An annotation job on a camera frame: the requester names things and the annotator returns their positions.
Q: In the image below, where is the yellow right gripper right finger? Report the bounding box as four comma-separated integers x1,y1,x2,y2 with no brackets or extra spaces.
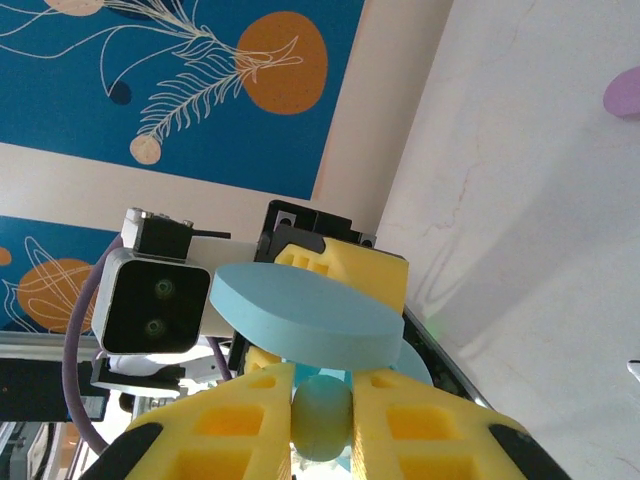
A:
349,367,574,480

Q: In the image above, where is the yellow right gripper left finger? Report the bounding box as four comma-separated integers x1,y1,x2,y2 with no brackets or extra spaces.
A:
82,362,296,480

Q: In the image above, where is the light blue earbud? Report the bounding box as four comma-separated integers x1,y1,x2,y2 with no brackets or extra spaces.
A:
291,375,354,462

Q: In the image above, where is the light blue earbud case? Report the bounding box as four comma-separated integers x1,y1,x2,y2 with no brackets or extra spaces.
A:
208,262,434,389

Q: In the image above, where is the purple earbud case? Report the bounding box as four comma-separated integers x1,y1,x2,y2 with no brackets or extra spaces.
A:
602,66,640,122

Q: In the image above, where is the black background box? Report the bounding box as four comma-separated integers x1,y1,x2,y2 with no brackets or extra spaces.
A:
0,356,71,422

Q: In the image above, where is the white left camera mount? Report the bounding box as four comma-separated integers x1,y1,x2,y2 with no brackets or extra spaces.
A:
121,206,259,341

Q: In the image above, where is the aluminium wall top rail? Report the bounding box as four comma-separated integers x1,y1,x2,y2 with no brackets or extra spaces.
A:
0,328,104,349

